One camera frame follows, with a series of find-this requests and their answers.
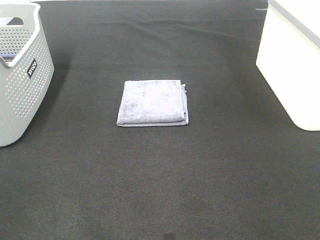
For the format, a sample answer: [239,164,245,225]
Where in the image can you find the lavender grey towel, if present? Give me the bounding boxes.
[116,79,189,127]

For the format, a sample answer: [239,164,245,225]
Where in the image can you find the black fabric table mat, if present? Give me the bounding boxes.
[0,0,320,240]

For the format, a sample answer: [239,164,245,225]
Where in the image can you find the cream plastic storage basket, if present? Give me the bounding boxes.
[256,0,320,131]

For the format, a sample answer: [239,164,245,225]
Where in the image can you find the grey perforated laundry basket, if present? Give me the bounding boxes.
[0,0,54,147]

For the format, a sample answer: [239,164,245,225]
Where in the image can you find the blue cloth inside grey basket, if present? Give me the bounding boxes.
[0,53,17,62]

